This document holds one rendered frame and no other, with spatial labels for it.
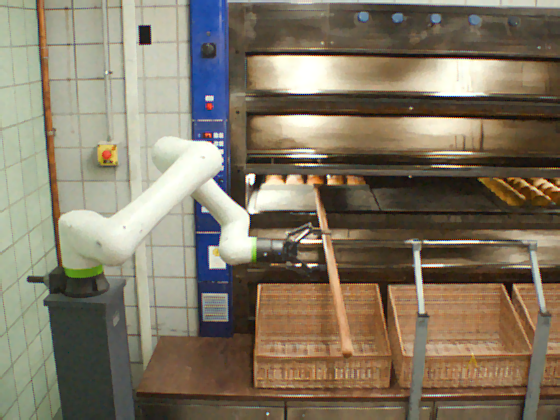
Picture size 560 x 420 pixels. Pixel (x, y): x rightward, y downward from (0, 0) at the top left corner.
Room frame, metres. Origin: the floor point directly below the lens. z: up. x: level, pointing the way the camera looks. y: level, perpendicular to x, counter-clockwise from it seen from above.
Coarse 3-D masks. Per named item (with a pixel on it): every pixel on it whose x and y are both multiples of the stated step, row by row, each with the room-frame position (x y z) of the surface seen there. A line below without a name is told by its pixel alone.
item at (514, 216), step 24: (264, 216) 2.80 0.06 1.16; (288, 216) 2.80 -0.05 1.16; (312, 216) 2.80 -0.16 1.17; (336, 216) 2.80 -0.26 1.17; (360, 216) 2.79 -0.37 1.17; (384, 216) 2.79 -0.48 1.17; (408, 216) 2.79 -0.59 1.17; (432, 216) 2.78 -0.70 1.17; (456, 216) 2.78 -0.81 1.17; (480, 216) 2.78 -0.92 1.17; (504, 216) 2.77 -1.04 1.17; (528, 216) 2.77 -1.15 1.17; (552, 216) 2.77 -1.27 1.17
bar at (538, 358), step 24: (312, 240) 2.43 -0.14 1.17; (336, 240) 2.43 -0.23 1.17; (360, 240) 2.43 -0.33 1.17; (384, 240) 2.42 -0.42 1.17; (408, 240) 2.42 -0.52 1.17; (432, 240) 2.42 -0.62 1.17; (456, 240) 2.42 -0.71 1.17; (480, 240) 2.41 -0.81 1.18; (504, 240) 2.41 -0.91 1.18; (528, 240) 2.41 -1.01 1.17; (528, 384) 2.20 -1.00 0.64; (408, 408) 2.21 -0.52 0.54; (528, 408) 2.17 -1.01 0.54
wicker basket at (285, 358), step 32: (288, 288) 2.76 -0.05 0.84; (320, 288) 2.76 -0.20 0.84; (352, 288) 2.76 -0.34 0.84; (256, 320) 2.52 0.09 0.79; (288, 320) 2.72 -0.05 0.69; (320, 320) 2.72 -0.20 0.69; (352, 320) 2.72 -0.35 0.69; (384, 320) 2.51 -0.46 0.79; (256, 352) 2.32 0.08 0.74; (288, 352) 2.61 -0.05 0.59; (320, 352) 2.60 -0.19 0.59; (384, 352) 2.42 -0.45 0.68; (256, 384) 2.30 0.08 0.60; (288, 384) 2.30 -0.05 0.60; (320, 384) 2.30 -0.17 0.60; (352, 384) 2.30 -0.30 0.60; (384, 384) 2.30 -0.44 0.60
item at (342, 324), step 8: (320, 192) 3.10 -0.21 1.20; (320, 200) 2.91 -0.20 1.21; (320, 208) 2.77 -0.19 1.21; (320, 216) 2.66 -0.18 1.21; (320, 224) 2.56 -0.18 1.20; (328, 240) 2.33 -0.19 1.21; (328, 248) 2.23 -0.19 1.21; (328, 256) 2.15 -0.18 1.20; (328, 264) 2.08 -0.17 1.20; (336, 272) 2.00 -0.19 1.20; (336, 280) 1.92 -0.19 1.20; (336, 288) 1.86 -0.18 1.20; (336, 296) 1.80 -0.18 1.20; (336, 304) 1.74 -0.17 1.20; (336, 312) 1.69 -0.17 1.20; (344, 312) 1.69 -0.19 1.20; (336, 320) 1.65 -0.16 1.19; (344, 320) 1.63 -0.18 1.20; (344, 328) 1.58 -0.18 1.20; (344, 336) 1.53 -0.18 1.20; (344, 344) 1.49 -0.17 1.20; (344, 352) 1.46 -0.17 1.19; (352, 352) 1.46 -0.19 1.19
